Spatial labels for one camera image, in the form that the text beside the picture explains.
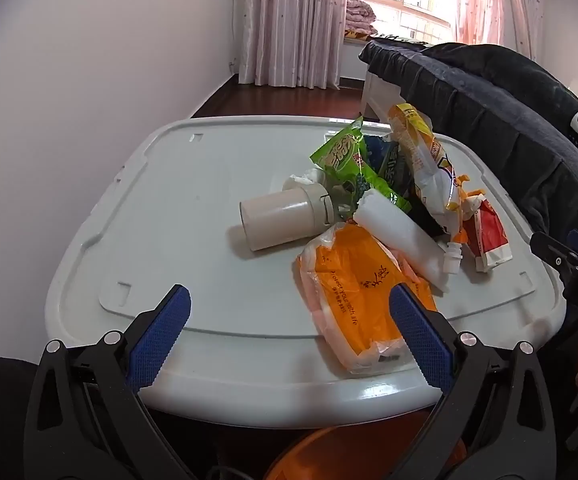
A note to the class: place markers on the white paper roll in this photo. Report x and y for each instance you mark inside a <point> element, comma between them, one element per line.
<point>399,230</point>

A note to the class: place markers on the dark blue blanket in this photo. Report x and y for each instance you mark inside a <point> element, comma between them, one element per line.
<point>494,105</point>

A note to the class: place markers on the crumpled white tissue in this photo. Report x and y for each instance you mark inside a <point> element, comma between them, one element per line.
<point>301,179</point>

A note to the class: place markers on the orange plastic tissue pack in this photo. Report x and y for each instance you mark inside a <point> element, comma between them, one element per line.
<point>349,280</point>

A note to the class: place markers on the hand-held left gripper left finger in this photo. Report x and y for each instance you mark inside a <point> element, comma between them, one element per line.
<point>164,340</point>

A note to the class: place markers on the orange bin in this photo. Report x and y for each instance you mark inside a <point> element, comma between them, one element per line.
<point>344,455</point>

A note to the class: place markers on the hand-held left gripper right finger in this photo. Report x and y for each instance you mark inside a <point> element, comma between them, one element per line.
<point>419,335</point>

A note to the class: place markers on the yellow and white snack bag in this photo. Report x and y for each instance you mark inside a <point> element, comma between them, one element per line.
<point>424,160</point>

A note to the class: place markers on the pink dotted curtain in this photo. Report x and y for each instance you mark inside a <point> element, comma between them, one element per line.
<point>289,20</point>
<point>499,5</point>

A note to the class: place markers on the green snack bag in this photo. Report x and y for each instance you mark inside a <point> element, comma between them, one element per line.
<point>339,157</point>

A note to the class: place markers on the folded pink quilt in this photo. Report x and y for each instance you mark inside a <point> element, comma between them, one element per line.
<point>359,20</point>

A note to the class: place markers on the cream plastic cup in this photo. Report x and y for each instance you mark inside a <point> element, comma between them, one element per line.
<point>279,215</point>

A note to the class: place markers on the red and white packet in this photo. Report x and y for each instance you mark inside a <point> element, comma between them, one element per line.
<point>489,235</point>

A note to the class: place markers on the white bed frame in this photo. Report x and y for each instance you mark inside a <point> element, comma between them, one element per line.
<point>379,95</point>

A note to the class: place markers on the white spout cap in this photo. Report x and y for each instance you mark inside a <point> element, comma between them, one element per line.
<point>453,257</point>

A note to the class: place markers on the blue snack packet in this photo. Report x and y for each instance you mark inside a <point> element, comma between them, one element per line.
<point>391,165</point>

